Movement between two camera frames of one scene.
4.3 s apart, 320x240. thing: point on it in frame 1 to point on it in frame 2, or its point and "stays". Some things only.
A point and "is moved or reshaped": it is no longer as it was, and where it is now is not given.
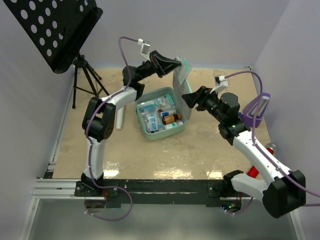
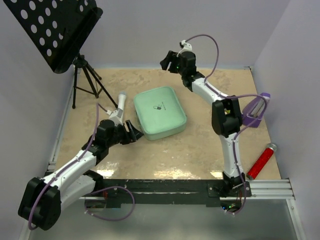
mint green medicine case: [163, 115] is moved or reshaped
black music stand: [59, 29] stays
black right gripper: [200, 97] to [172, 58]
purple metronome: [253, 110] stays
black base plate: [211, 192] stays
